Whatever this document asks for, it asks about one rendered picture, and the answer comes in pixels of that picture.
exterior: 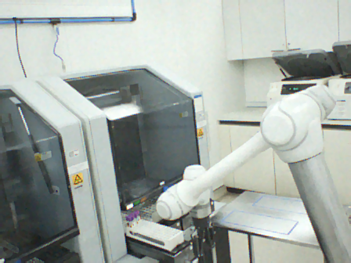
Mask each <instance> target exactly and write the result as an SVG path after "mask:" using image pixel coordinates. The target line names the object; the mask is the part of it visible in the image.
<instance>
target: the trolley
mask: <svg viewBox="0 0 351 263"><path fill-rule="evenodd" d="M342 206H343V208H344V209H345V213H346V215H347V218H348V220H349V224H350V226H351V206H350V205H346V204H343V205H342ZM210 221H211V222H212V223H214V227H215V228H217V229H225V230H228V231H234V232H239V233H244V234H248V252H249V258H250V263H255V252H254V244H253V237H252V236H257V237H261V238H267V239H269V240H277V241H280V242H283V243H290V244H294V245H299V246H302V247H310V248H313V249H315V250H320V245H319V243H318V242H317V238H316V236H315V232H314V231H313V227H312V225H311V224H310V220H309V218H308V214H307V213H306V209H305V207H304V206H303V202H302V200H301V199H300V198H296V197H286V196H279V195H271V194H266V193H254V192H250V191H245V192H243V193H242V194H241V195H240V196H239V197H237V198H236V199H234V200H233V201H232V202H230V203H229V204H227V206H225V207H224V208H223V209H222V210H221V211H219V213H216V215H214V216H213V217H212V218H210ZM213 246H215V245H213ZM212 249H213V256H214V263H216V252H215V247H214V248H212Z"/></svg>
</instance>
